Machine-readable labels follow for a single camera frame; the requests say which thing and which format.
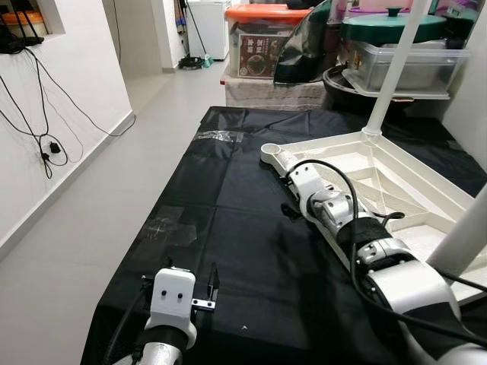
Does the dark green round lid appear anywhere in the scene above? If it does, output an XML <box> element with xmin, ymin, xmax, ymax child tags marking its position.
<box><xmin>341</xmin><ymin>8</ymin><xmax>450</xmax><ymax>45</ymax></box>

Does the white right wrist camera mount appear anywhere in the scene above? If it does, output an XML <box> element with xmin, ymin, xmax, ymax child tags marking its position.
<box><xmin>286</xmin><ymin>163</ymin><xmax>326</xmax><ymax>220</ymax></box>

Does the pink plastic container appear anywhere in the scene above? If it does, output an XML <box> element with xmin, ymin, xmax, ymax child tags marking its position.
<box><xmin>335</xmin><ymin>0</ymin><xmax>457</xmax><ymax>16</ymax></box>

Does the clear plastic wrap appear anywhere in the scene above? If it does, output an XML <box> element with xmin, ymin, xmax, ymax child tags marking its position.
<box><xmin>194</xmin><ymin>131</ymin><xmax>246</xmax><ymax>144</ymax></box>

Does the mop with green head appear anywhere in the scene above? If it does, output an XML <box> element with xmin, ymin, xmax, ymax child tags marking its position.
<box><xmin>177</xmin><ymin>0</ymin><xmax>214</xmax><ymax>71</ymax></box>

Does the clear plastic storage box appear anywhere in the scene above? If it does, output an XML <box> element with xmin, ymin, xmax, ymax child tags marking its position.
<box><xmin>344</xmin><ymin>40</ymin><xmax>471</xmax><ymax>100</ymax></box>

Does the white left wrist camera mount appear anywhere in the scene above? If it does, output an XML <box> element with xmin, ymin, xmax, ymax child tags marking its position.
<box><xmin>148</xmin><ymin>266</ymin><xmax>199</xmax><ymax>335</ymax></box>

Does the black round basin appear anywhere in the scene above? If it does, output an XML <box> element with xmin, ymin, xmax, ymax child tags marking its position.
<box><xmin>323</xmin><ymin>65</ymin><xmax>457</xmax><ymax>115</ymax></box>

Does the shiny black plastic bag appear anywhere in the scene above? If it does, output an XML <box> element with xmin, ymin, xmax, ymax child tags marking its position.
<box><xmin>274</xmin><ymin>0</ymin><xmax>336</xmax><ymax>84</ymax></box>

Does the white plastic children table top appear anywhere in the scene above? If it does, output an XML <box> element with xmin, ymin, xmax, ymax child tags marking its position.
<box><xmin>260</xmin><ymin>131</ymin><xmax>487</xmax><ymax>305</ymax></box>

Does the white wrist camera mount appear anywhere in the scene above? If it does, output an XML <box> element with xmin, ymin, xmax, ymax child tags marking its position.
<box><xmin>286</xmin><ymin>163</ymin><xmax>326</xmax><ymax>220</ymax></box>
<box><xmin>148</xmin><ymin>266</ymin><xmax>199</xmax><ymax>335</ymax></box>

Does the white appliance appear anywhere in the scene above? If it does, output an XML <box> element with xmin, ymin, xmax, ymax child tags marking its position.
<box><xmin>186</xmin><ymin>0</ymin><xmax>229</xmax><ymax>62</ymax></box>

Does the clear box with orange lid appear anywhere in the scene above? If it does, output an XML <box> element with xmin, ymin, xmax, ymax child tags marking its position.
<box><xmin>224</xmin><ymin>4</ymin><xmax>313</xmax><ymax>81</ymax></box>

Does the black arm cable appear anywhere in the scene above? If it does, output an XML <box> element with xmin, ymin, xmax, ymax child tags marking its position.
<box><xmin>103</xmin><ymin>278</ymin><xmax>153</xmax><ymax>365</ymax></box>
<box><xmin>291</xmin><ymin>158</ymin><xmax>487</xmax><ymax>347</ymax></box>

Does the grey cloth covered ledge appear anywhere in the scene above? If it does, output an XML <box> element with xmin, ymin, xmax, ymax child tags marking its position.
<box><xmin>224</xmin><ymin>76</ymin><xmax>328</xmax><ymax>111</ymax></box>

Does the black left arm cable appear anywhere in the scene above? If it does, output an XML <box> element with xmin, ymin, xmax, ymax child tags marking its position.
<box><xmin>103</xmin><ymin>278</ymin><xmax>153</xmax><ymax>365</ymax></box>

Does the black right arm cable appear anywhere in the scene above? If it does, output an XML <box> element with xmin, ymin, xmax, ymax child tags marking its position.
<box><xmin>291</xmin><ymin>158</ymin><xmax>487</xmax><ymax>347</ymax></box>

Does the clear tape patch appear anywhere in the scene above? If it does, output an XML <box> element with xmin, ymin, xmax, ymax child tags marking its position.
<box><xmin>145</xmin><ymin>205</ymin><xmax>202</xmax><ymax>244</ymax></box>

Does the black wifi router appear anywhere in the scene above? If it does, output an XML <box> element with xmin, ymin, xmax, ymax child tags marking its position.
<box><xmin>0</xmin><ymin>8</ymin><xmax>45</xmax><ymax>56</ymax></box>

